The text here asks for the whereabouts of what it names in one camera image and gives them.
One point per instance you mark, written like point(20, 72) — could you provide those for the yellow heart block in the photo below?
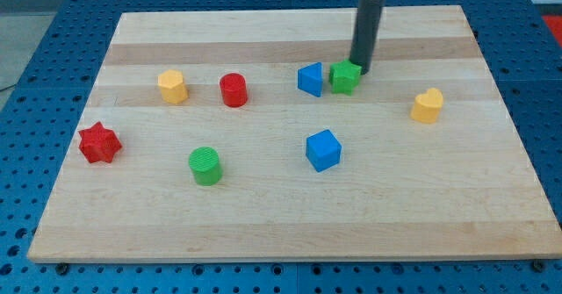
point(427, 106)

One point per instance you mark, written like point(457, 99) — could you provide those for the blue triangle block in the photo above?
point(310, 79)

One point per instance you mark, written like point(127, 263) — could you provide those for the green star block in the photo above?
point(344, 76)

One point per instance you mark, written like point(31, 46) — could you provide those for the light wooden board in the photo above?
point(462, 188)

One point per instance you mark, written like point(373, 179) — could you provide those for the red star block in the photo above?
point(99, 143)

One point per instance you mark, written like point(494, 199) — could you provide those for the green cylinder block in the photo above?
point(204, 163)

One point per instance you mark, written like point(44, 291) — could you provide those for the blue cube block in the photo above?
point(323, 150)

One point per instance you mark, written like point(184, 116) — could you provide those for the yellow hexagon block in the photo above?
point(172, 87)

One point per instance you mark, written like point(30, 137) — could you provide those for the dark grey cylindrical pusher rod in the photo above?
point(365, 33)

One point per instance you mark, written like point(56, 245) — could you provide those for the red cylinder block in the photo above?
point(233, 90)

